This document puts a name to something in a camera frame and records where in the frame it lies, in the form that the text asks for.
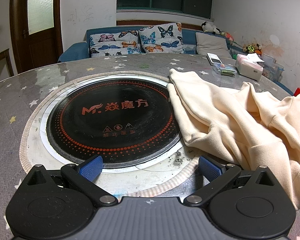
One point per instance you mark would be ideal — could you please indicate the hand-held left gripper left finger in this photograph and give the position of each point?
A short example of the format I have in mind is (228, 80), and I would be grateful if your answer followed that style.
(91, 168)

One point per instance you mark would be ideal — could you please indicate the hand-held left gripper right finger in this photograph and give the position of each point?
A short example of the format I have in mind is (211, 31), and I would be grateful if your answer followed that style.
(210, 166)

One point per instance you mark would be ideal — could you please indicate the cream sweatshirt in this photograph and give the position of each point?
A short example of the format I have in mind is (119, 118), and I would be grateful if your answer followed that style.
(227, 120)

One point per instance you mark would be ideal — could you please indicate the round black induction cooktop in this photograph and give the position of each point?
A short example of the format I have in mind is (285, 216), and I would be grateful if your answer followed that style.
(115, 130)

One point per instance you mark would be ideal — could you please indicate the clear box of coloured crayons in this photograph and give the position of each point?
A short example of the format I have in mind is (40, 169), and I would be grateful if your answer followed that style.
(225, 70)

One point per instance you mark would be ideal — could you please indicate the grey star-print tablecloth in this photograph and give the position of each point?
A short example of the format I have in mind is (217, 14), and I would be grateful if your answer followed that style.
(15, 100)

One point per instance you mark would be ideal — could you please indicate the beige tissue box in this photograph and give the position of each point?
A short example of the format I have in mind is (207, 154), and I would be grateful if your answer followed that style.
(247, 70)

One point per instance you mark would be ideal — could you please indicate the white flat box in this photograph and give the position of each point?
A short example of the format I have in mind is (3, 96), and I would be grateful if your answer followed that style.
(212, 58)

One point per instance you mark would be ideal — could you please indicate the clear plastic storage bin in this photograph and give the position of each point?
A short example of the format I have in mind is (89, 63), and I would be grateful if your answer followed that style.
(272, 70)

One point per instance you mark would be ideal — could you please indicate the blue sofa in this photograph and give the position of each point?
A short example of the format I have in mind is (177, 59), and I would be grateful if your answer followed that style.
(75, 51)

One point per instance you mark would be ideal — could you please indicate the grey pillow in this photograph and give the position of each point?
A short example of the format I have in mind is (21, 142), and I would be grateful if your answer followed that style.
(212, 43)

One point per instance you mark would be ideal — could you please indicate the yellow and brown plush toys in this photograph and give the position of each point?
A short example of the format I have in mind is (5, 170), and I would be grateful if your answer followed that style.
(251, 48)

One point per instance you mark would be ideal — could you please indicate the butterfly print pillow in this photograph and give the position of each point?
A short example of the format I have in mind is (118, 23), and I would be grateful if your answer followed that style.
(160, 38)
(110, 42)

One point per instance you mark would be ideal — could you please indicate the orange plush toy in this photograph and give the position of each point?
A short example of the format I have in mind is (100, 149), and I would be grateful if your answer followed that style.
(230, 36)

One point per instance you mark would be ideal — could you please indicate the wooden door with frosted glass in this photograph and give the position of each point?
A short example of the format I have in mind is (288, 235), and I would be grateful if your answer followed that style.
(37, 47)

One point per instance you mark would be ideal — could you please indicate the wooden chair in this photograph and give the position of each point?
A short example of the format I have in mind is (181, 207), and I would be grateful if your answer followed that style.
(7, 62)

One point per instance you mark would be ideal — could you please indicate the black and white plush toy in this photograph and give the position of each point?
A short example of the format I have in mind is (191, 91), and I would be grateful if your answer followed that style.
(208, 27)

